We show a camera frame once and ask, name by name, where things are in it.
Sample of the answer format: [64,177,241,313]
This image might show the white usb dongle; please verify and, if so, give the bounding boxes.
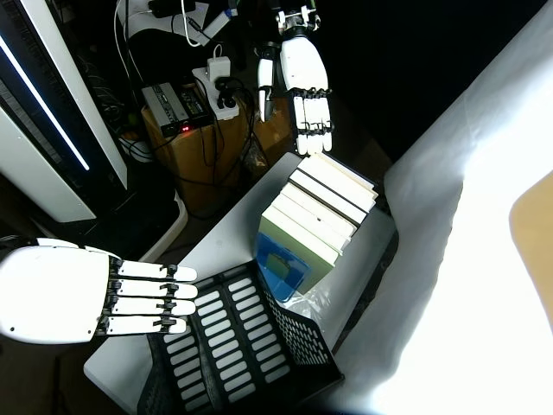
[200,9,230,48]

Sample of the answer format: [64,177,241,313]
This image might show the cream hardcover book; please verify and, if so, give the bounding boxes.
[274,194,356,248]

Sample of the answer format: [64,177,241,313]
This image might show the white power strip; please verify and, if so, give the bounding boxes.
[191,64,241,122]

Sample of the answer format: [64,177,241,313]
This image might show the black Century book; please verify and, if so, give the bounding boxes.
[308,151,380,200]

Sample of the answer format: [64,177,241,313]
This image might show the white spine K book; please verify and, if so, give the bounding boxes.
[288,170,375,225]

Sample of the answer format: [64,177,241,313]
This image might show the tan spine book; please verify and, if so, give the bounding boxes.
[300,160,378,209]

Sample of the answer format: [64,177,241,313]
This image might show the white column with light strip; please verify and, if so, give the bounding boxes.
[0,0,130,225]

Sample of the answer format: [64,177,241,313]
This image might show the white charger block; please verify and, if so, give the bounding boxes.
[206,54,235,81]

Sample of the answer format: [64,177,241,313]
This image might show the small brown cardboard box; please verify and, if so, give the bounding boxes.
[252,97,299,168]

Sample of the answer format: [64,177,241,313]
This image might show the white curved panel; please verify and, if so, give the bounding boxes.
[123,0,195,42]

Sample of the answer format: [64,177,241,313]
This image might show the black power supply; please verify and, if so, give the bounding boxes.
[177,85,216,129]

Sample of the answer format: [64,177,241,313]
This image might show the white coiled cable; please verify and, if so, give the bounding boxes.
[119,131,153,162]

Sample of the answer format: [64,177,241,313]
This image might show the tan wooden board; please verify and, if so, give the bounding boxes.
[508,170,553,342]

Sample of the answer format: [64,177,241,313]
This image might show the black three-slot file rack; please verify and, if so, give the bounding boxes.
[137,261,346,415]

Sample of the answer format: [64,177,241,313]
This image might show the black Let It Be book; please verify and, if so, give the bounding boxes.
[280,183,363,237]

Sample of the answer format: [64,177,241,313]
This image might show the light green book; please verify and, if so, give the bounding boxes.
[257,206,342,296]

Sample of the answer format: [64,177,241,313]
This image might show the blue bookend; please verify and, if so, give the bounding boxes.
[253,232,313,303]

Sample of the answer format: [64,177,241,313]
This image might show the large brown cardboard box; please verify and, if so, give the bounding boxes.
[141,103,260,217]

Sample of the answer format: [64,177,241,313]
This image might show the silver power supply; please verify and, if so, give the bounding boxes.
[141,82,191,139]

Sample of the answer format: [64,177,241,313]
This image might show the crumpled brown wrapper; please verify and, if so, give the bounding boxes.
[240,145,270,170]

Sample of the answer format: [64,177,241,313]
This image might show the white backdrop cloth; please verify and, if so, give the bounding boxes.
[332,0,553,415]

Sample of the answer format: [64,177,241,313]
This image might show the clear plastic film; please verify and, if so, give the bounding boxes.
[278,288,337,324]

